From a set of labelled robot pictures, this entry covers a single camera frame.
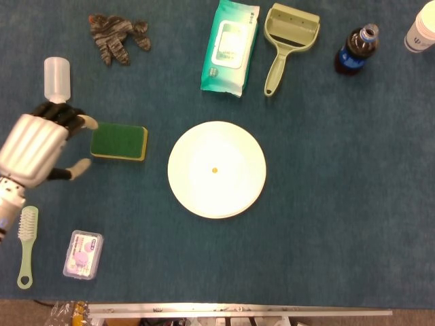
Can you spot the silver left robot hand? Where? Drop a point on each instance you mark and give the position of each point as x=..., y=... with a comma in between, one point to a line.
x=34, y=149

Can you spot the dark green sponge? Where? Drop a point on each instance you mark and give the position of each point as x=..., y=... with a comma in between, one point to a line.
x=117, y=141

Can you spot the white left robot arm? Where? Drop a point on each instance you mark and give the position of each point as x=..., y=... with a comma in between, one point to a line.
x=8, y=200

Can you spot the white round plate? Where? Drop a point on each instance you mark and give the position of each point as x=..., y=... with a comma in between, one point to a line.
x=217, y=197

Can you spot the translucent plastic squeeze bottle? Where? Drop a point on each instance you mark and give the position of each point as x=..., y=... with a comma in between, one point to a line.
x=57, y=78

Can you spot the pale green scrub brush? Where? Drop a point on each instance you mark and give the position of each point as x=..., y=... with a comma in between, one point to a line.
x=27, y=237

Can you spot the clear plastic box purple label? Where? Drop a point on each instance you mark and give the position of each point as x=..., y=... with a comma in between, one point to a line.
x=83, y=254

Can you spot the grey striped knit glove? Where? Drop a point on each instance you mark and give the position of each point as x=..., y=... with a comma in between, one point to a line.
x=110, y=32

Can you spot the crumpled clear plastic bag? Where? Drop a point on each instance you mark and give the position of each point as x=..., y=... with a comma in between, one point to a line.
x=68, y=314

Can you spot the green wet wipes pack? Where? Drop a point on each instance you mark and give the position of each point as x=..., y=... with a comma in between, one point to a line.
x=224, y=68

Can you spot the pale green plastic dustpan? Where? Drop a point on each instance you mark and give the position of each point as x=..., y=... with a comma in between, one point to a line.
x=276, y=73

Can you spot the teal table cloth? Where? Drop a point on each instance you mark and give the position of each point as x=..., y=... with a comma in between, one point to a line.
x=323, y=169

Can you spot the cola bottle blue label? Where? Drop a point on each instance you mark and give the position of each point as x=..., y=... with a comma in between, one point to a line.
x=353, y=51

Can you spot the white paper cup stack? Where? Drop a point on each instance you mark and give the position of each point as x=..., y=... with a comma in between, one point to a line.
x=421, y=30

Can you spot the aluminium table edge rail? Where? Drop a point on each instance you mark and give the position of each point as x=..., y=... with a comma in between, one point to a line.
x=238, y=309

